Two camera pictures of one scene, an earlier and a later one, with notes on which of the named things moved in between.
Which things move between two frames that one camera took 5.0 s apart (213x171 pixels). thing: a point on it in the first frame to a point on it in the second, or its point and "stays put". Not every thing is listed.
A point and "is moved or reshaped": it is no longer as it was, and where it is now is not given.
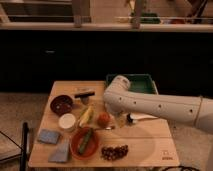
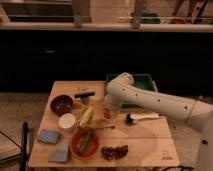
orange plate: [77, 138] stays put
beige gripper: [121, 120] to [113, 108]
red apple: [103, 119] is moved or reshaped
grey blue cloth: [60, 153] stays put
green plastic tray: [139, 83] stays put
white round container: [67, 121] stays put
